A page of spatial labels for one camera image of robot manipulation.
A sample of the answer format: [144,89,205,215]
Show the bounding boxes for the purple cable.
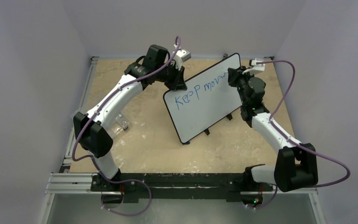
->
[71,35,182,180]
[261,60,351,189]

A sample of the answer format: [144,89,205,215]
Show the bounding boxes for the aluminium frame rail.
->
[37,56,99,224]

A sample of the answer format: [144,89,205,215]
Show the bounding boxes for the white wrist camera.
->
[173,49,192,70]
[242,58,265,76]

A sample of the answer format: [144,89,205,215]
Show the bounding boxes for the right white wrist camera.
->
[242,58,265,76]

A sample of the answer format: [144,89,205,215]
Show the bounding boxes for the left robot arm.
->
[73,43,191,191]

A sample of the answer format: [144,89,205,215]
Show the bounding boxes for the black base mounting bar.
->
[90,173,273,204]

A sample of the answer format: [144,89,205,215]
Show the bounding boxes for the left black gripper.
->
[155,61,186,91]

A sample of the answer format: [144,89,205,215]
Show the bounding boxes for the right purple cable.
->
[261,60,351,189]

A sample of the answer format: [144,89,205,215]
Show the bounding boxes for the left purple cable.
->
[71,35,182,180]

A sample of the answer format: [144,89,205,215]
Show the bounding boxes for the white whiteboard black frame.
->
[163,53,241,144]

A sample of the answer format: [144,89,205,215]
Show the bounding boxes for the clear plastic bag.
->
[70,106,130,133]

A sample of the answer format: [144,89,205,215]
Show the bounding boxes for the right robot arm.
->
[227,67,318,192]

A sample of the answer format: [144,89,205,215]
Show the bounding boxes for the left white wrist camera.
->
[173,49,192,70]

